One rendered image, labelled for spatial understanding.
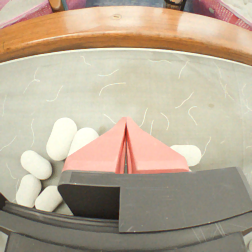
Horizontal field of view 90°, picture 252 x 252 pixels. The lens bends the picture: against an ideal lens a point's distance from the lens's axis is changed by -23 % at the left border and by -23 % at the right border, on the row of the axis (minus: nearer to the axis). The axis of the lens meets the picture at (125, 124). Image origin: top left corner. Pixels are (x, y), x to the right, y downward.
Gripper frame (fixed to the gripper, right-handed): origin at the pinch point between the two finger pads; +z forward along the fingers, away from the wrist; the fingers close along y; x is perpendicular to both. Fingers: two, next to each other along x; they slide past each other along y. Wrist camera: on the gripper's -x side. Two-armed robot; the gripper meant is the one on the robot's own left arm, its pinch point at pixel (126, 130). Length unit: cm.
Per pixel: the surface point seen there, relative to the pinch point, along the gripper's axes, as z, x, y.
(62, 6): 11.7, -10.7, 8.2
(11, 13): 20.0, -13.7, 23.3
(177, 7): 11.5, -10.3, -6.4
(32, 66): 7.4, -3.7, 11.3
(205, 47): 7.5, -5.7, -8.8
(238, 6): 22.2, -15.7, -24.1
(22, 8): 21.3, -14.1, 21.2
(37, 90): 4.8, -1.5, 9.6
